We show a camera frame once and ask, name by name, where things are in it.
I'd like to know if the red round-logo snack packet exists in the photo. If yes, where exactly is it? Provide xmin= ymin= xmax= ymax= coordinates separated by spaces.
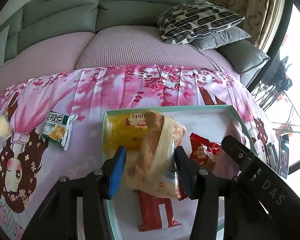
xmin=189 ymin=133 xmax=221 ymax=172

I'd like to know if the orange beige snack packet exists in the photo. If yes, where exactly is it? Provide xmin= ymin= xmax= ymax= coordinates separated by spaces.
xmin=123 ymin=110 xmax=187 ymax=199

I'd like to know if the yellow snack packet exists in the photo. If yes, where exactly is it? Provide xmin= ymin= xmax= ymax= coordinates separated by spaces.
xmin=103 ymin=113 xmax=148 ymax=151

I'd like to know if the red wafer packet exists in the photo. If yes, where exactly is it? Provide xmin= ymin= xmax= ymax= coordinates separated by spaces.
xmin=137 ymin=191 xmax=181 ymax=232

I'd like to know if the green walnut cookie packet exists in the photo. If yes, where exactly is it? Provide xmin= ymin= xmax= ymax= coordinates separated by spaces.
xmin=42 ymin=111 xmax=78 ymax=151

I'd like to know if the smartphone on stand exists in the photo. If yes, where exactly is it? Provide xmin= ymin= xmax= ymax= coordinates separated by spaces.
xmin=266 ymin=133 xmax=289 ymax=179

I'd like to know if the green rimmed white tray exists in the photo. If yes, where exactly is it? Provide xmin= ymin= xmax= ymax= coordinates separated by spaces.
xmin=106 ymin=105 xmax=249 ymax=239

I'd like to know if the pink floral cartoon blanket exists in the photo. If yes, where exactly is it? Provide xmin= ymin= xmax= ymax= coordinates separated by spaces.
xmin=0 ymin=65 xmax=278 ymax=239

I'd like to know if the pale yellow round snack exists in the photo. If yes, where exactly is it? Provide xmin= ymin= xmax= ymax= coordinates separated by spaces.
xmin=0 ymin=115 xmax=12 ymax=138

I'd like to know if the pink sofa seat cover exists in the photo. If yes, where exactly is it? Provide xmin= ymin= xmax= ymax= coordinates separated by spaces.
xmin=0 ymin=26 xmax=240 ymax=93

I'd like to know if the grey pillow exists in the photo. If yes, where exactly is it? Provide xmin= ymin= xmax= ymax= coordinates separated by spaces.
xmin=190 ymin=26 xmax=251 ymax=50

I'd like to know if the black white patterned pillow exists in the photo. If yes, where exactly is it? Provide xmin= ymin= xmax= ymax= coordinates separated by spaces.
xmin=158 ymin=0 xmax=244 ymax=44

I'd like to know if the patterned curtain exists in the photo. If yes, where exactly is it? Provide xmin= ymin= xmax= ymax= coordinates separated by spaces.
xmin=209 ymin=0 xmax=285 ymax=53

